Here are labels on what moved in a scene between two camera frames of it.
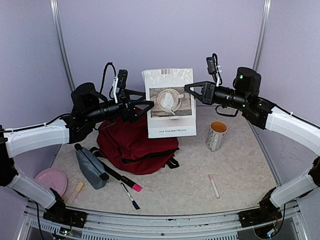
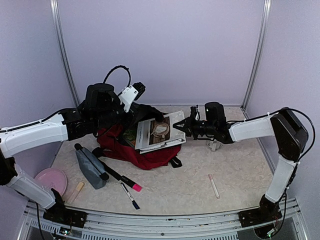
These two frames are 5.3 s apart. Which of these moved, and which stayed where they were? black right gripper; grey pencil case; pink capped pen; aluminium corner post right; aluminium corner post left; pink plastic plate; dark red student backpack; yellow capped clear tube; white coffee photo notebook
Moved: dark red student backpack; black right gripper; white coffee photo notebook
Stayed: aluminium corner post right; aluminium corner post left; grey pencil case; pink plastic plate; pink capped pen; yellow capped clear tube
